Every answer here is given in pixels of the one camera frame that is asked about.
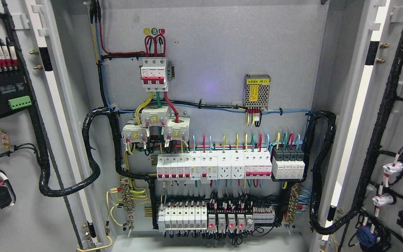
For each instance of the grey cabinet door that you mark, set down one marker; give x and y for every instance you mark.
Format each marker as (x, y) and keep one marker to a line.
(374, 150)
(37, 223)

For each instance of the grey electrical cabinet body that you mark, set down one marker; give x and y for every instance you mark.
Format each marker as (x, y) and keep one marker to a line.
(313, 50)

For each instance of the white current transformers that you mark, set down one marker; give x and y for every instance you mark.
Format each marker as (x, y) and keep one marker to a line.
(159, 121)

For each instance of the white socket breaker row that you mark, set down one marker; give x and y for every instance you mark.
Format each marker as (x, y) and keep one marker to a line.
(213, 165)

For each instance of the perforated metal power supply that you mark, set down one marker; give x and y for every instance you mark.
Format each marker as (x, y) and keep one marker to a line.
(256, 90)

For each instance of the white red main breaker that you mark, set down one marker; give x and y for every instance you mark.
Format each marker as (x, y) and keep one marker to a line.
(155, 74)

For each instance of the lower relay terminal row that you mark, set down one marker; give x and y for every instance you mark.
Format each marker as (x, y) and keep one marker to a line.
(228, 216)

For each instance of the white lower breaker row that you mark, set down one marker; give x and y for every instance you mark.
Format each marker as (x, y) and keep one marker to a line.
(183, 217)

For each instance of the black surge protector modules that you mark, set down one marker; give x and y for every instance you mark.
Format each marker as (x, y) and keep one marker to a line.
(288, 165)

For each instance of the black digital power meter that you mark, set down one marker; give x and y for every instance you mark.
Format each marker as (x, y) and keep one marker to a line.
(13, 84)

